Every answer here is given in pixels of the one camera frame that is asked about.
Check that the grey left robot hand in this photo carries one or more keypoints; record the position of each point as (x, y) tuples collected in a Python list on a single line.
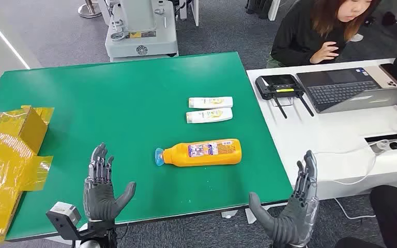
[(99, 198)]

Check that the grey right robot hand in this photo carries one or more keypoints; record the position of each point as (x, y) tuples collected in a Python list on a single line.
[(294, 219)]

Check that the orange bottle with clear cap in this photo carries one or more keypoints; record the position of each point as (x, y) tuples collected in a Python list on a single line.
[(184, 155)]

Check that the white shampoo bottle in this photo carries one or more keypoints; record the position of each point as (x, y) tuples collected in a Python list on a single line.
[(202, 102), (202, 116)]

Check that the white table foot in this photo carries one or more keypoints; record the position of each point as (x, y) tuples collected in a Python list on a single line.
[(229, 214), (250, 216)]

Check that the person's leg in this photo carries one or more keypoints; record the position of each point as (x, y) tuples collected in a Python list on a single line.
[(395, 215)]

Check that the yellow cardboard box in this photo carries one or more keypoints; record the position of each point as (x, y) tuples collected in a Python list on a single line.
[(3, 161)]

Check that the white power strip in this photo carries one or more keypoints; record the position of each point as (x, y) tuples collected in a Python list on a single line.
[(379, 147)]

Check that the black remote controller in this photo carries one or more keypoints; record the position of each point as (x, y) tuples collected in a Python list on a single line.
[(277, 85)]

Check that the grey laptop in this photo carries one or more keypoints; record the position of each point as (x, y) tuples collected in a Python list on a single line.
[(342, 90)]

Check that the white machine base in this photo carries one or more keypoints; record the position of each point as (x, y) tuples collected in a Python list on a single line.
[(140, 42)]

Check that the gold smartphone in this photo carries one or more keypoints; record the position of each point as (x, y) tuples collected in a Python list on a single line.
[(378, 77)]

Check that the person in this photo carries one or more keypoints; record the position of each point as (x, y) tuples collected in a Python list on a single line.
[(298, 37)]

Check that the metal stanchion base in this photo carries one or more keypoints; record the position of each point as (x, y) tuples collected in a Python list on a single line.
[(89, 10)]

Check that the white furniture panel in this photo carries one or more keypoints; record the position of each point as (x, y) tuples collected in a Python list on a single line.
[(194, 12)]

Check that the white furniture leg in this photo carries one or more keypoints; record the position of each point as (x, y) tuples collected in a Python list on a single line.
[(274, 9)]

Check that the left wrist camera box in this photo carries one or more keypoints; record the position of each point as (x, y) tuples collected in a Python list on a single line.
[(63, 215)]

